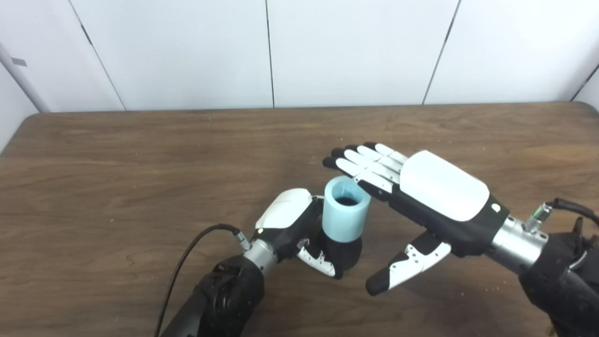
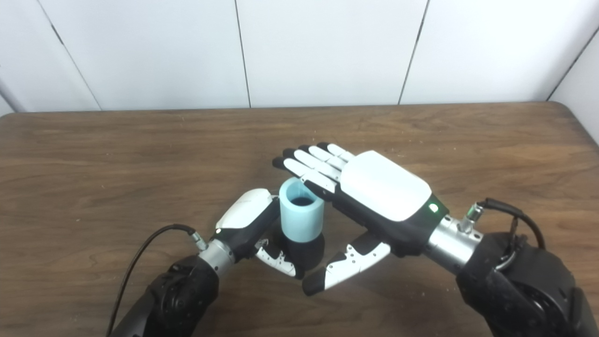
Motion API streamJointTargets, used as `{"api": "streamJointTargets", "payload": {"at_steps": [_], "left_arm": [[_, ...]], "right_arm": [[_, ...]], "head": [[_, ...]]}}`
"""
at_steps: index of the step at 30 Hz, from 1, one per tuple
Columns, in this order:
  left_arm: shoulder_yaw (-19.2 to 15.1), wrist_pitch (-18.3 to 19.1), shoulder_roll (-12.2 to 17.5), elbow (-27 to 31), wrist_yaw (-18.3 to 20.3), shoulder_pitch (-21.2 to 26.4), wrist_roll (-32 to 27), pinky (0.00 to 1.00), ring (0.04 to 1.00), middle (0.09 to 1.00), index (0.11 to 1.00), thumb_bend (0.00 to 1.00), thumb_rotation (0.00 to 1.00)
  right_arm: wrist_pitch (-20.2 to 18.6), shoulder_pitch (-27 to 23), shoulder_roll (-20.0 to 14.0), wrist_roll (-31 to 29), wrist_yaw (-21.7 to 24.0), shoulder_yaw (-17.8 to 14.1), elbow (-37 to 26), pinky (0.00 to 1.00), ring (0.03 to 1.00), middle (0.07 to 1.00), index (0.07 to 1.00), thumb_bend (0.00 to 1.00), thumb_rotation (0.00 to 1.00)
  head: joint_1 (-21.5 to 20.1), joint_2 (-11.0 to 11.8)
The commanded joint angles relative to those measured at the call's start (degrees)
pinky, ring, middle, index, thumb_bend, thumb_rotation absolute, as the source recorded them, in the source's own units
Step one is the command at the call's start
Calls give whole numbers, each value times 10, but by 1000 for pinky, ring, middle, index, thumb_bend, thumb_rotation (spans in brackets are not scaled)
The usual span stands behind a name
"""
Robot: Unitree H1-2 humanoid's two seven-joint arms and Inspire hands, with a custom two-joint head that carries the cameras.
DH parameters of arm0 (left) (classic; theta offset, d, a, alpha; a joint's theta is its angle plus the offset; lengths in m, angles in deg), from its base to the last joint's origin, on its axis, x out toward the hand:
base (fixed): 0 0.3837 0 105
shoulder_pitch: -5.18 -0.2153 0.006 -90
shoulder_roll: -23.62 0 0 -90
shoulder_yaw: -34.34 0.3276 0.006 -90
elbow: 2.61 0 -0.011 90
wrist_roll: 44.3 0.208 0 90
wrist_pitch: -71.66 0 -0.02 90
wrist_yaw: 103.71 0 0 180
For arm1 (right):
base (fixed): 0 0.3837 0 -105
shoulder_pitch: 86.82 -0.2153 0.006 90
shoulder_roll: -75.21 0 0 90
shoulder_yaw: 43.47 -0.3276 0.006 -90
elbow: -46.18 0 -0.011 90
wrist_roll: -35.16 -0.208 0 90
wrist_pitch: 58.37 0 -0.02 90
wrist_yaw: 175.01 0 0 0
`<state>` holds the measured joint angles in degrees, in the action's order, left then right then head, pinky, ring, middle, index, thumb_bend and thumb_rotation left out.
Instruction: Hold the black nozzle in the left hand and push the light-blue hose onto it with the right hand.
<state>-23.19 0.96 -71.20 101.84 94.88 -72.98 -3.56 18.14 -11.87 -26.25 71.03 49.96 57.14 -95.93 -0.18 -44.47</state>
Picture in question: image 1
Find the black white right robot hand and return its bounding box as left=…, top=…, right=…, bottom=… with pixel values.
left=322, top=142, right=511, bottom=296

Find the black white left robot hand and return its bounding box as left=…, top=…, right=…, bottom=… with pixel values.
left=255, top=188, right=343, bottom=280

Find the light blue cup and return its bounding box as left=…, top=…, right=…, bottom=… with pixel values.
left=322, top=176, right=372, bottom=243

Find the black flared nozzle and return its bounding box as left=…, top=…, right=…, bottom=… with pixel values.
left=307, top=197, right=363, bottom=277

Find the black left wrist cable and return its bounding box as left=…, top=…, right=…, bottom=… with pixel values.
left=154, top=224, right=254, bottom=337

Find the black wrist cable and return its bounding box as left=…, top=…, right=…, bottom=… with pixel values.
left=523, top=198, right=599, bottom=234
left=154, top=224, right=254, bottom=337

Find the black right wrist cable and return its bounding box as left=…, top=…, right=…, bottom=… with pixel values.
left=523, top=198, right=599, bottom=234

